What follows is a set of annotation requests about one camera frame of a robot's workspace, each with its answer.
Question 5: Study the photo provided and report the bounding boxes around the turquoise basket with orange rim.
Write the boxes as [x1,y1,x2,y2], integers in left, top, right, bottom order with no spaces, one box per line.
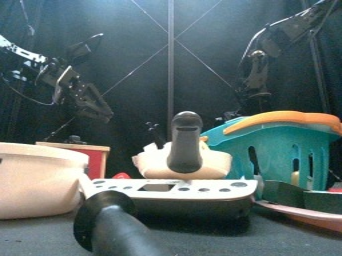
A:
[199,110,342,192]

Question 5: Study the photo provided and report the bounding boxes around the wooden box with red front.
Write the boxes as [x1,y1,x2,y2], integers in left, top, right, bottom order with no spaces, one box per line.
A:
[35,141,111,181]

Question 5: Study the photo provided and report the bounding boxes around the red toy tomato green stem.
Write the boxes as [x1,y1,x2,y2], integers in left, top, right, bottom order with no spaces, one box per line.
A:
[112,171,132,180]

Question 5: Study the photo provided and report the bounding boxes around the pale yellow toy piece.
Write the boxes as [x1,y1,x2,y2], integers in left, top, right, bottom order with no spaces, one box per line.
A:
[290,169,300,187]

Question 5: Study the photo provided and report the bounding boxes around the dark green block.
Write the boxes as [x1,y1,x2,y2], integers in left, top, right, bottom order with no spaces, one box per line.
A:
[303,190,342,215]
[262,179,310,208]

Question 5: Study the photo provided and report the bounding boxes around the pink tray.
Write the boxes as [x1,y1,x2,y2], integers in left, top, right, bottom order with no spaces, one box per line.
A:
[255,199,342,234]

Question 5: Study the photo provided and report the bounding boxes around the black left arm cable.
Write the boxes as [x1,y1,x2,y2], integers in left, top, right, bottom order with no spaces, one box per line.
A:
[1,74,60,107]

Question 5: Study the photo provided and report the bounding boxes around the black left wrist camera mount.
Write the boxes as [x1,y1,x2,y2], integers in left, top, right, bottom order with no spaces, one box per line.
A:
[65,32,105,66]

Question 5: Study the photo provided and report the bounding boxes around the thin diagonal brace wire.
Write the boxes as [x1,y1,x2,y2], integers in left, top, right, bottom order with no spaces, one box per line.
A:
[43,0,224,142]
[129,0,234,88]

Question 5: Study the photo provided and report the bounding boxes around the black-handled toy knife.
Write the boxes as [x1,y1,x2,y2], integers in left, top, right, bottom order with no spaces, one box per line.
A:
[144,121,166,150]

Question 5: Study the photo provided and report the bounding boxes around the vertical metal frame pole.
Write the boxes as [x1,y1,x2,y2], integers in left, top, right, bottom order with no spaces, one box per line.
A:
[166,0,176,142]

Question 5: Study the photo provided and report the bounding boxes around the white toy pan black handle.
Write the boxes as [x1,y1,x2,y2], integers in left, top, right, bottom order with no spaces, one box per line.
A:
[131,110,234,180]

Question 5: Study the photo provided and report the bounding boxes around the white toy pot grey handles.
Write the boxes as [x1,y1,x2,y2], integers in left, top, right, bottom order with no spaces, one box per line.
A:
[0,142,91,220]

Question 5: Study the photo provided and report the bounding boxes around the black handled white kitchen scale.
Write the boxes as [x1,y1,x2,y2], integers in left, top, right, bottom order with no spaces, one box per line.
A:
[81,178,259,226]

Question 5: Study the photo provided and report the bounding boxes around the white-shaft utensil with black handle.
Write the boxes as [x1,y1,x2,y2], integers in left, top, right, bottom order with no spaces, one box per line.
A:
[72,173,168,256]

